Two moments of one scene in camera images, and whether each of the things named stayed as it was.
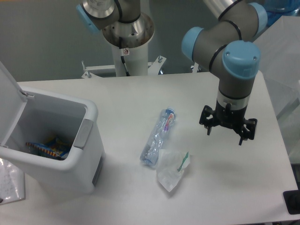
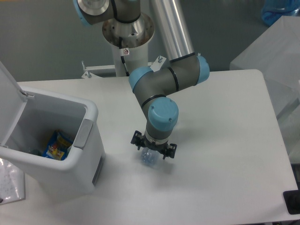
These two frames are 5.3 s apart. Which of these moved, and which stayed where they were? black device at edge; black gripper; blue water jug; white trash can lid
Moved: black gripper
Stayed: blue water jug; white trash can lid; black device at edge
